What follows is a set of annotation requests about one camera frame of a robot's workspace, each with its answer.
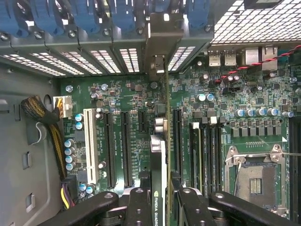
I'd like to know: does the black RAM slot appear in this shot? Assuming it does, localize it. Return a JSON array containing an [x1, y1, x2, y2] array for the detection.
[[202, 122, 211, 196], [295, 117, 301, 212], [210, 117, 217, 194], [289, 117, 296, 212], [217, 123, 223, 189]]

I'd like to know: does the long black expansion slot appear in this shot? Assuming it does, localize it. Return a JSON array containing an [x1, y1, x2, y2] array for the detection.
[[120, 111, 133, 188], [103, 112, 116, 189], [172, 108, 183, 182]]

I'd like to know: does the CPU socket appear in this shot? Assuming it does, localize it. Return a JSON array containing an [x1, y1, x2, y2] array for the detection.
[[224, 143, 290, 212]]

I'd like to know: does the white expansion slot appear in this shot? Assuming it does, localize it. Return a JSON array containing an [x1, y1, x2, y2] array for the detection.
[[83, 108, 100, 186]]

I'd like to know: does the short black expansion slot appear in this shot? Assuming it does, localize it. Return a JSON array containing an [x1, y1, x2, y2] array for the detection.
[[138, 110, 148, 133]]

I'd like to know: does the green motherboard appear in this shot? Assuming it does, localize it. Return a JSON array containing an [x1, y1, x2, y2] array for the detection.
[[57, 43, 301, 221]]

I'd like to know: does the white power connector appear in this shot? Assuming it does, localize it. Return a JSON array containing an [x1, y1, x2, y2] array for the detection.
[[53, 95, 73, 120]]

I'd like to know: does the open black PC case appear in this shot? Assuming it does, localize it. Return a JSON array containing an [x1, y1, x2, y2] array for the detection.
[[0, 0, 301, 226]]

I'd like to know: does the perforated metal slot cover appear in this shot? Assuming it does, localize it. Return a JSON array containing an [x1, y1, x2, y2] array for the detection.
[[29, 52, 85, 75], [89, 49, 123, 74], [119, 48, 141, 73], [60, 50, 104, 75], [0, 54, 66, 77], [167, 46, 196, 72]]

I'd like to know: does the metal USB port block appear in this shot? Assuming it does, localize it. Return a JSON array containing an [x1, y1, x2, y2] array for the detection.
[[224, 49, 237, 66], [208, 49, 222, 67]]

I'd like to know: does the wide metal port block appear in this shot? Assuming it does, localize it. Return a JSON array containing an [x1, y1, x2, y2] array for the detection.
[[237, 47, 260, 66]]

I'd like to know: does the metal ethernet port block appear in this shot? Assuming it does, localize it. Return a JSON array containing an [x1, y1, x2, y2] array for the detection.
[[261, 45, 278, 71]]

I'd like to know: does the blue card retention clip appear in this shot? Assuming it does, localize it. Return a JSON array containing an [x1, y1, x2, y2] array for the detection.
[[109, 0, 137, 31], [70, 0, 104, 33], [185, 0, 211, 30], [28, 0, 64, 36]]

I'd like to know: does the braided power cable bundle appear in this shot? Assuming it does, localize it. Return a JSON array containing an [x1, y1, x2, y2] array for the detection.
[[20, 95, 79, 210]]

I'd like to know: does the red and black twisted wire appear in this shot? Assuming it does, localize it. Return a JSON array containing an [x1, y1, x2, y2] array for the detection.
[[214, 44, 301, 83]]

